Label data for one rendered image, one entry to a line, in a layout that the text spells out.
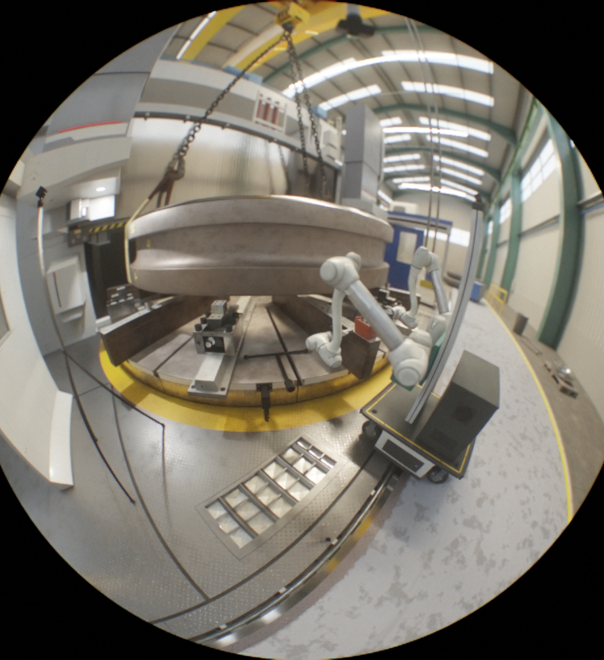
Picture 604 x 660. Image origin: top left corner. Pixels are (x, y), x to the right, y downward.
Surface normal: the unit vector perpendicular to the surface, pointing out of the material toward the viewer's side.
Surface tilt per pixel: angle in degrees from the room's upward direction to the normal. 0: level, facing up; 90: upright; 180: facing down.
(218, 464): 0
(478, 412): 90
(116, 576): 0
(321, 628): 0
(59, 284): 90
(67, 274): 90
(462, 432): 90
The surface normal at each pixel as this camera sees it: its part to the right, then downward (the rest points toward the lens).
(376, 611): 0.07, -0.90
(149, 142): 0.76, 0.33
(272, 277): 0.24, 0.44
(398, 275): -0.66, 0.29
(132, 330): 0.95, 0.19
